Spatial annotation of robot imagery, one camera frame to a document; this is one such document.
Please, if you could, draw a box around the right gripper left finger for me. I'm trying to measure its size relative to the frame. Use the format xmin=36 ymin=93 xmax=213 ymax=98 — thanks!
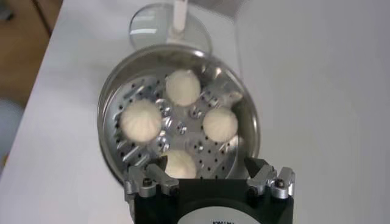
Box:
xmin=123 ymin=163 xmax=180 ymax=198

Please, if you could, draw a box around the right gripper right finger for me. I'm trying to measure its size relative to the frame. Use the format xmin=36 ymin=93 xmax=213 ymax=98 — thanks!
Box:
xmin=245 ymin=156 xmax=296 ymax=200

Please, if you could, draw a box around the white steamed baozi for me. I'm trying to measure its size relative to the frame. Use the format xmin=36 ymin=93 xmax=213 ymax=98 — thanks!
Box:
xmin=202 ymin=106 xmax=239 ymax=143
xmin=165 ymin=69 xmax=202 ymax=107
xmin=164 ymin=149 xmax=197 ymax=180
xmin=119 ymin=99 xmax=163 ymax=144

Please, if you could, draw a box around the stainless steel pot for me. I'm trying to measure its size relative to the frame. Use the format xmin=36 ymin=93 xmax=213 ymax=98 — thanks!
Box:
xmin=96 ymin=44 xmax=261 ymax=186

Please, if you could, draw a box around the grey robot torso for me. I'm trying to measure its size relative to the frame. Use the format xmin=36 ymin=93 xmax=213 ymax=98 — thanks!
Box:
xmin=0 ymin=99 xmax=25 ymax=171

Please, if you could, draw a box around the glass lid with white handle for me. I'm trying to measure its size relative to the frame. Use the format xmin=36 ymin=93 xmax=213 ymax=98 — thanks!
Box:
xmin=128 ymin=0 xmax=213 ymax=55

